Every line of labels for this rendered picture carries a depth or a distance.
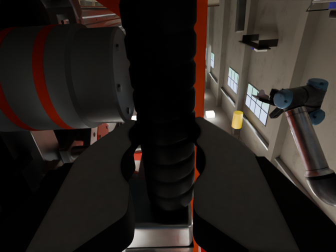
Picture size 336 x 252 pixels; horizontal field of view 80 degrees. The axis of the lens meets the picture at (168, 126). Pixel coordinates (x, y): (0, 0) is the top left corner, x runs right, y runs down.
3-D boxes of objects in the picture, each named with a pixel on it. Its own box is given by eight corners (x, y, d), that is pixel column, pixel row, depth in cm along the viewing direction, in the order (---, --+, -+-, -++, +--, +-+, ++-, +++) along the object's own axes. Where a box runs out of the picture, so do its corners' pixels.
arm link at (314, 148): (307, 211, 79) (266, 96, 89) (329, 204, 82) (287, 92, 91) (336, 217, 68) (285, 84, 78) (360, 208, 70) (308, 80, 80)
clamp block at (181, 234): (63, 230, 14) (84, 268, 17) (194, 226, 14) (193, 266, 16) (88, 177, 18) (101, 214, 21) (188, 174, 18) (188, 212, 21)
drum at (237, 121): (241, 109, 887) (239, 124, 922) (231, 110, 887) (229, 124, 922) (245, 114, 847) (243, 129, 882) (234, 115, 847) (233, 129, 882)
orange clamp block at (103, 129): (69, 142, 54) (84, 147, 63) (98, 140, 54) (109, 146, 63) (71, 117, 56) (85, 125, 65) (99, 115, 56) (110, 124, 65)
